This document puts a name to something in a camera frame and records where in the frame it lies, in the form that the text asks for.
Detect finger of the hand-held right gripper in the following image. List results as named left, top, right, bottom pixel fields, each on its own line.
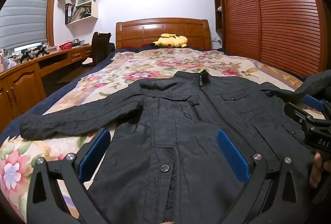
left=303, top=94, right=331, bottom=122
left=284, top=102, right=323, bottom=134

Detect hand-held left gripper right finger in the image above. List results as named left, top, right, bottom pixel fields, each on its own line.
left=217, top=129, right=311, bottom=224

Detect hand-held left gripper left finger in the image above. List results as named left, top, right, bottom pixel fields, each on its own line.
left=26, top=128, right=112, bottom=224

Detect black jacket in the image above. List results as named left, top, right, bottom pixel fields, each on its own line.
left=20, top=70, right=331, bottom=224

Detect person's right hand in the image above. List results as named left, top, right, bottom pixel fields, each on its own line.
left=309, top=151, right=323, bottom=189

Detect wooden desk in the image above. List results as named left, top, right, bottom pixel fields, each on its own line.
left=0, top=44, right=94, bottom=134

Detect wooden louvered wardrobe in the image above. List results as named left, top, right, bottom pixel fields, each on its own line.
left=209, top=0, right=329, bottom=77

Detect dark wooden chair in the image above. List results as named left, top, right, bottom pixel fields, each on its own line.
left=82, top=32, right=116, bottom=67

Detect floral blanket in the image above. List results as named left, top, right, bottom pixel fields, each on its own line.
left=0, top=47, right=325, bottom=224

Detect black stand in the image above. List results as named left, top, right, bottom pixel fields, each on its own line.
left=34, top=45, right=50, bottom=57
left=19, top=49, right=35, bottom=62

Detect yellow plush toy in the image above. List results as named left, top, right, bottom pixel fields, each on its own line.
left=151, top=33, right=188, bottom=48

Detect wooden headboard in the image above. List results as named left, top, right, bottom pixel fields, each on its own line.
left=115, top=18, right=211, bottom=51

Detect leaning books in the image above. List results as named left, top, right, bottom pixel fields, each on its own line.
left=71, top=5, right=92, bottom=22

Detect dark binders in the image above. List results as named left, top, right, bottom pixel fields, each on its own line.
left=65, top=3, right=76, bottom=24

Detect grey window blind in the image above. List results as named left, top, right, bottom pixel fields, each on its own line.
left=0, top=0, right=58, bottom=52

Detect white wall shelf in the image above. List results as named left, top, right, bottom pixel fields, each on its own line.
left=58, top=0, right=100, bottom=25

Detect wooden window frame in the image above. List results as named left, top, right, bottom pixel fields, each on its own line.
left=46, top=0, right=64, bottom=47

